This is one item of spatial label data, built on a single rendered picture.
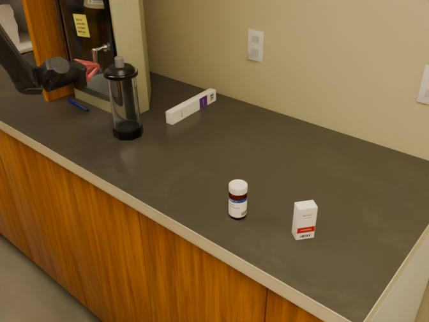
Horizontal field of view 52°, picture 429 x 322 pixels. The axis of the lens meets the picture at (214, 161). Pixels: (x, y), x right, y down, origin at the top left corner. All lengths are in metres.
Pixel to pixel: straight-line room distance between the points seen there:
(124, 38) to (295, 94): 0.63
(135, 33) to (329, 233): 0.93
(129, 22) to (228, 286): 0.91
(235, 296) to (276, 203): 0.26
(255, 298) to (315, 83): 0.80
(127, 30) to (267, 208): 0.78
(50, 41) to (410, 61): 1.27
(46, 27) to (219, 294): 1.17
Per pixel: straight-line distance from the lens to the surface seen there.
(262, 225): 1.11
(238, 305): 1.19
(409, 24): 1.42
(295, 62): 1.61
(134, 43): 1.59
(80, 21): 1.67
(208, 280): 1.22
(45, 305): 2.32
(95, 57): 1.56
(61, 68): 1.41
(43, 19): 1.82
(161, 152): 1.41
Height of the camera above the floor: 1.65
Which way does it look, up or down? 32 degrees down
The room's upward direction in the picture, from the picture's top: 1 degrees counter-clockwise
